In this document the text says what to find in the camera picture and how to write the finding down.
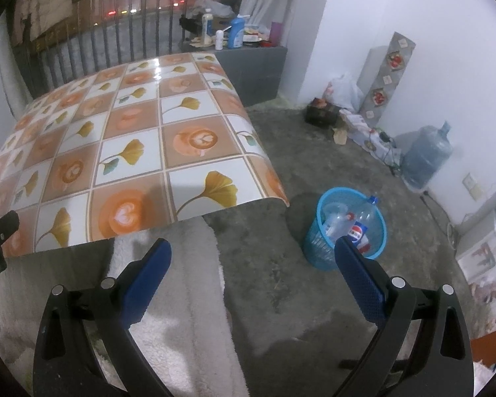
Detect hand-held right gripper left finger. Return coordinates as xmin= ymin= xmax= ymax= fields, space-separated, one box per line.
xmin=33 ymin=238 xmax=173 ymax=397

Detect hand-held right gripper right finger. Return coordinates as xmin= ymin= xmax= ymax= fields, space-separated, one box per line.
xmin=333 ymin=236 xmax=476 ymax=397

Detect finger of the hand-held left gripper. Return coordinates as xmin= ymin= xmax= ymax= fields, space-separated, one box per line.
xmin=0 ymin=210 xmax=21 ymax=253

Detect blue plastic basket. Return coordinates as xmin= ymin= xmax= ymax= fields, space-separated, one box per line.
xmin=302 ymin=187 xmax=388 ymax=273

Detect clear plastic container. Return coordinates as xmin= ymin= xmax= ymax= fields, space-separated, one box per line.
xmin=322 ymin=202 xmax=356 ymax=244

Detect clear bottle with blue cap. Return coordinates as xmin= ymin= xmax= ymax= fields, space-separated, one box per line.
xmin=347 ymin=196 xmax=383 ymax=255

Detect large water jug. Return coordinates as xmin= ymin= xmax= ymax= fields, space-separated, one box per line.
xmin=401 ymin=121 xmax=454 ymax=191

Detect printed white cloth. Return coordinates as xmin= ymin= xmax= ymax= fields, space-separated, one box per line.
xmin=340 ymin=110 xmax=401 ymax=164

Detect dark box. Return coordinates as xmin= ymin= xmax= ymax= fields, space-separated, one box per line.
xmin=305 ymin=97 xmax=340 ymax=127

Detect white shopping bag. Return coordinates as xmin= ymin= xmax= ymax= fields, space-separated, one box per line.
xmin=324 ymin=72 xmax=362 ymax=112

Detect tall patterned panel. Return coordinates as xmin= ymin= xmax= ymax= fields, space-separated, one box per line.
xmin=357 ymin=31 xmax=417 ymax=127

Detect metal railing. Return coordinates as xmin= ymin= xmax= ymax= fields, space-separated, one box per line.
xmin=8 ymin=0 xmax=249 ymax=96

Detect grey cabinet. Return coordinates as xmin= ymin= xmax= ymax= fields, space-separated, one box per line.
xmin=180 ymin=45 xmax=289 ymax=106

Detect white and yellow bottle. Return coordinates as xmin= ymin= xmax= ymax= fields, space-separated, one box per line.
xmin=201 ymin=8 xmax=214 ymax=46

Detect blue detergent bottle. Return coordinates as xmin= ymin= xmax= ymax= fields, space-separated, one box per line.
xmin=227 ymin=14 xmax=246 ymax=49

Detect wall socket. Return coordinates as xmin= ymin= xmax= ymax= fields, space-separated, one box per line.
xmin=463 ymin=174 xmax=486 ymax=199

